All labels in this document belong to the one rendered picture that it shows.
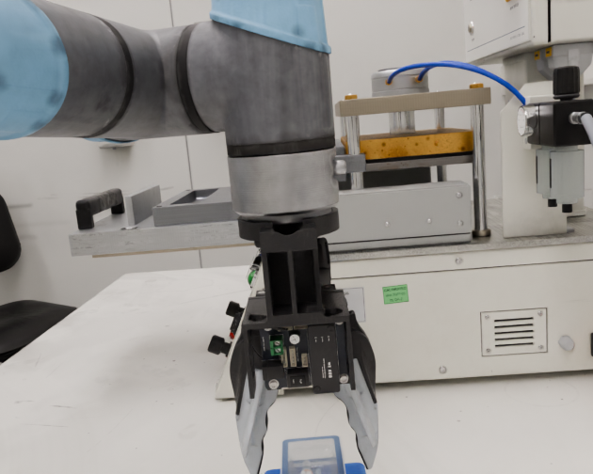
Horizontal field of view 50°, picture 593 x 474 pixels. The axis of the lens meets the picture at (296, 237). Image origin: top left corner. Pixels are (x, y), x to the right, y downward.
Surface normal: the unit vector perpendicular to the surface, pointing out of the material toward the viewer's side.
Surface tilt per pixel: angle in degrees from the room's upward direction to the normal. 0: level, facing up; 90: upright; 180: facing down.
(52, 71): 102
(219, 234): 90
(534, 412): 0
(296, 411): 0
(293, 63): 90
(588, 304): 90
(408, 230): 90
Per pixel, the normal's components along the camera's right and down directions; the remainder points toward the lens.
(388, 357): -0.04, 0.19
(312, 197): 0.51, 0.12
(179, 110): -0.22, 0.67
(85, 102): 0.82, 0.53
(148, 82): 0.94, 0.11
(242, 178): -0.69, 0.20
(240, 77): -0.33, 0.26
